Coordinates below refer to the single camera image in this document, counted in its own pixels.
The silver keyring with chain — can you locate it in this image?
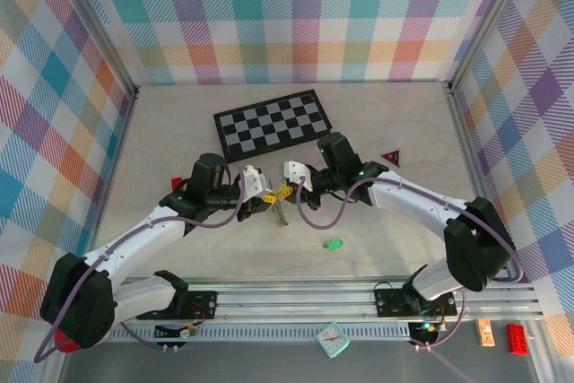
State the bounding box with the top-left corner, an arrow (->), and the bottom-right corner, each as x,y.
271,194 -> 291,227

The black grey checkerboard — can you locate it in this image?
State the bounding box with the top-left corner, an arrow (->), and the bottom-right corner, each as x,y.
213,89 -> 334,164

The teal square clock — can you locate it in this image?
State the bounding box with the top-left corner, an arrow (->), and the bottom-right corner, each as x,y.
315,320 -> 352,360

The orange tag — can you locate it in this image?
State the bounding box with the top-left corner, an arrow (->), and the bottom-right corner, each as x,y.
476,318 -> 496,348

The red toy brick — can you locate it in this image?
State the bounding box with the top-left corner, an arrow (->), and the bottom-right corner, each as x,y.
506,323 -> 530,356

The aluminium side rail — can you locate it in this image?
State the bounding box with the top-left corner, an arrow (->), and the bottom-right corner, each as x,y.
42,86 -> 141,383
441,80 -> 560,383

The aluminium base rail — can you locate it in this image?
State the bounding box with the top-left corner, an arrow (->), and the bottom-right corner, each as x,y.
118,277 -> 544,326

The slotted grey cable duct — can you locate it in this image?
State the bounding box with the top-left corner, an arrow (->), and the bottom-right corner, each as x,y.
107,322 -> 413,342

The aluminium frame post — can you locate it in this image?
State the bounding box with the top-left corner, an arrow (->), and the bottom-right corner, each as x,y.
47,0 -> 141,100
446,0 -> 542,92

